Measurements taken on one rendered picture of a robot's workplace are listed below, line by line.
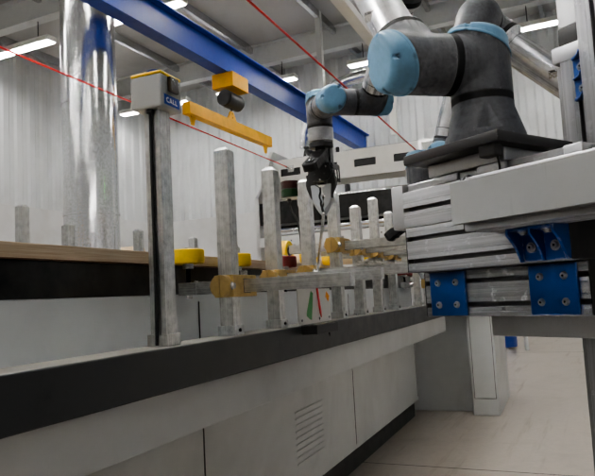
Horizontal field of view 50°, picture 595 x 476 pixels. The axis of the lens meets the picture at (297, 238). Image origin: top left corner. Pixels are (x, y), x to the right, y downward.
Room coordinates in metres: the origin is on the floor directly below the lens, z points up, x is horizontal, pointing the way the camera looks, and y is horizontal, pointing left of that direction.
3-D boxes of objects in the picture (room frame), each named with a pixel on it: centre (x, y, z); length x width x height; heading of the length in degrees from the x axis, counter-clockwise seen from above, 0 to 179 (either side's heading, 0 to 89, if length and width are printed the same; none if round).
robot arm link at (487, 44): (1.18, -0.36, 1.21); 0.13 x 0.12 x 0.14; 103
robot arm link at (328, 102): (1.73, -0.12, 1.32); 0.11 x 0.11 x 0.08; 13
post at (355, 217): (2.37, -0.22, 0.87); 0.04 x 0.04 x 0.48; 67
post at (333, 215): (2.14, -0.13, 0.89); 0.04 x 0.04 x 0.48; 67
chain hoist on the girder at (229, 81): (6.70, 0.64, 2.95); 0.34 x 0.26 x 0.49; 155
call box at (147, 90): (1.21, 0.26, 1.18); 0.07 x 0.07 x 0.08; 67
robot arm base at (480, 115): (1.19, -0.37, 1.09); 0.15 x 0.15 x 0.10
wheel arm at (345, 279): (1.46, 0.09, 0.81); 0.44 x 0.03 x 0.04; 67
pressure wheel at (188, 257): (1.54, 0.27, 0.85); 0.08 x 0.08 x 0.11
